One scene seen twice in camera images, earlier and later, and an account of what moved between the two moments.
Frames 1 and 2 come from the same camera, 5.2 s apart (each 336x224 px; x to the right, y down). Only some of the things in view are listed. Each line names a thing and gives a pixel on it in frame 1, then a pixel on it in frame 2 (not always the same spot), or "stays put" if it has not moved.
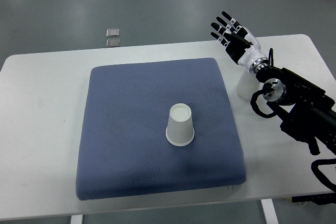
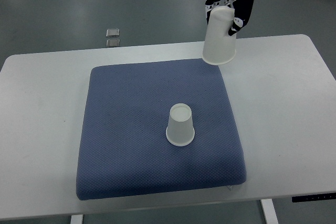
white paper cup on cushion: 180,130 stays put
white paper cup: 247,84 to 219,47
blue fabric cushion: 123,149 stays put
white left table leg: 76,219 stays put
